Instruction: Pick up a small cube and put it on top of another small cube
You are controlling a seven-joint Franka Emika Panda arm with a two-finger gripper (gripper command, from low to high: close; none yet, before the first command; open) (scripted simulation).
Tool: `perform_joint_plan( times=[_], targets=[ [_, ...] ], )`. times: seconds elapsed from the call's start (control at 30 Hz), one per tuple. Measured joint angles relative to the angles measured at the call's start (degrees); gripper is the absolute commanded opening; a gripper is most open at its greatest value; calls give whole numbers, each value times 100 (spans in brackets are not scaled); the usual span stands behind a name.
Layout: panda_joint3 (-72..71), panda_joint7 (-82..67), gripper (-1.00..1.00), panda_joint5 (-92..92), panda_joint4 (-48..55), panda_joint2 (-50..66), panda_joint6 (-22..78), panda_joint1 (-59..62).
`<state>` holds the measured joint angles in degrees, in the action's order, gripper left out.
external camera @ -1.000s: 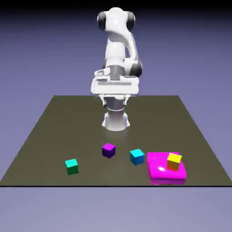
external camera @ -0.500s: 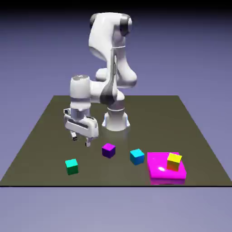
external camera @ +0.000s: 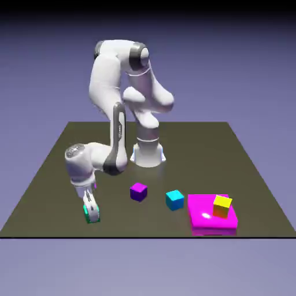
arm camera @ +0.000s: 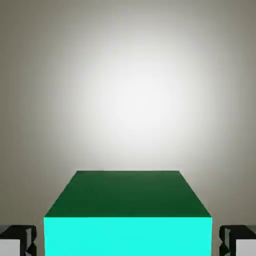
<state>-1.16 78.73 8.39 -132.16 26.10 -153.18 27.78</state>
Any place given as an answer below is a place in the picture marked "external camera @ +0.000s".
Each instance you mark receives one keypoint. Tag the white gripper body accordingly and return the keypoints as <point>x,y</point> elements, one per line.
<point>92,207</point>

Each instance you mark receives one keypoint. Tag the small green cube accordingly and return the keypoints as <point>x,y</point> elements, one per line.
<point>86,211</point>

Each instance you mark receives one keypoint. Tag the small yellow cube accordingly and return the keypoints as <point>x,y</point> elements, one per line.
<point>222,207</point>

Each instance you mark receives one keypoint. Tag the large magenta box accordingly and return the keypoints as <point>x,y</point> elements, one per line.
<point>205,218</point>

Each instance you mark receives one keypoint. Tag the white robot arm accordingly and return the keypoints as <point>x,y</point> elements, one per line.
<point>105,87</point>

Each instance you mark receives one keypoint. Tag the small cyan cube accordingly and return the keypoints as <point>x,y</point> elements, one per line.
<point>174,200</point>

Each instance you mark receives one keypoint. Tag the small purple cube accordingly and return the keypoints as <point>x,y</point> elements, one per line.
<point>138,192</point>

